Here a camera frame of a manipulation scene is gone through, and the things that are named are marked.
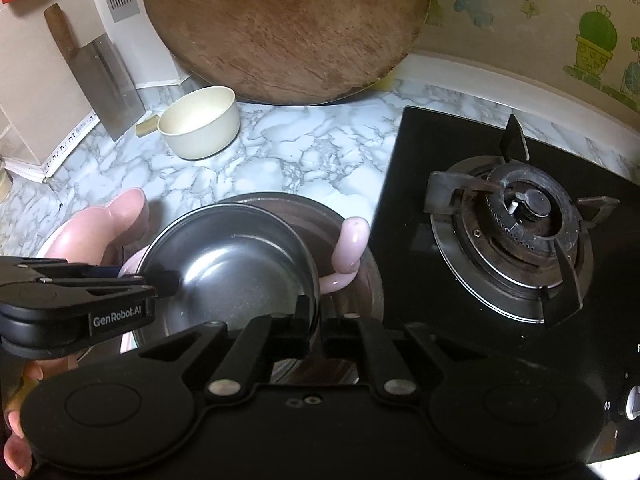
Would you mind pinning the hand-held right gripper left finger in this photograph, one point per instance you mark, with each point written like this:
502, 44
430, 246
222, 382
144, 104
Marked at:
303, 317

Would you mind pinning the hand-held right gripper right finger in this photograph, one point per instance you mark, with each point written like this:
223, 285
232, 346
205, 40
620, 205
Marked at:
331, 335

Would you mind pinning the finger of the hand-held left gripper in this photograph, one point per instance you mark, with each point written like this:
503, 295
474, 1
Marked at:
60, 267
160, 281

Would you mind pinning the pink dish with thick ear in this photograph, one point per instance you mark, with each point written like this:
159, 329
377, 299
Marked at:
100, 230

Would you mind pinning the large stainless steel bowl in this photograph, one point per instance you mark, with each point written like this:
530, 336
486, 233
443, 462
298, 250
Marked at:
367, 290

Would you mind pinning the small stainless steel bowl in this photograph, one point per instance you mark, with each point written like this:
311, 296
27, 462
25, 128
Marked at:
225, 270

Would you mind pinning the pink bowl with loop ear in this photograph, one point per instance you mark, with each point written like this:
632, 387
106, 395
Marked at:
352, 240

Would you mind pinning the cream bowl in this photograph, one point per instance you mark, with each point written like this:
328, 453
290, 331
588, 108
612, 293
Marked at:
200, 135

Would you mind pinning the person's left hand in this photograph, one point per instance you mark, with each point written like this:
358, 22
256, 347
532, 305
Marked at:
15, 440

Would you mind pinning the music note edge trim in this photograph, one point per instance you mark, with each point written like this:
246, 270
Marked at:
70, 142
25, 169

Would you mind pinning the black glass gas cooktop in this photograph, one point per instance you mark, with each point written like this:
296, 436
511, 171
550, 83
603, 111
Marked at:
425, 160

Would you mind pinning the white box with vent grille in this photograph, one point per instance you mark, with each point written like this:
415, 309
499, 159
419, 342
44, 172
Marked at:
145, 45

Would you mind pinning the gas burner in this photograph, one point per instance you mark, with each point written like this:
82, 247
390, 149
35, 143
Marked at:
532, 205

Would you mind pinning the black pan support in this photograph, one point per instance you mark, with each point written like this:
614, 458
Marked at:
515, 140

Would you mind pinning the round wooden cutting board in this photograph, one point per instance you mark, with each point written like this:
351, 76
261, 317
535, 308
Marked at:
280, 25

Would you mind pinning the cooktop knob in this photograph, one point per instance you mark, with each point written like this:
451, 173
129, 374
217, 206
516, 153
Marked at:
632, 402

